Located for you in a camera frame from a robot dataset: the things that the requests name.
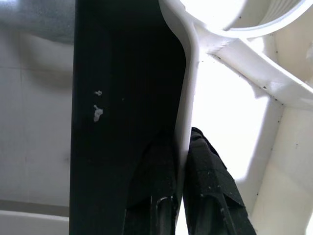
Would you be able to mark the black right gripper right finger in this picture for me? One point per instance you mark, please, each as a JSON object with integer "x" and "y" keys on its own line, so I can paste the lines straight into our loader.
{"x": 207, "y": 176}

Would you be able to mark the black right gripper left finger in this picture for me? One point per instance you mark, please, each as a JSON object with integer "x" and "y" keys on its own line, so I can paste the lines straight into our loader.
{"x": 151, "y": 176}

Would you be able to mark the white plastic table top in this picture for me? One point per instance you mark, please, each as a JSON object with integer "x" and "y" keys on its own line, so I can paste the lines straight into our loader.
{"x": 281, "y": 147}

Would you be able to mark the black tablecloth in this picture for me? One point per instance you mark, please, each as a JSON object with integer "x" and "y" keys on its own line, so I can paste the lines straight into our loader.
{"x": 122, "y": 73}

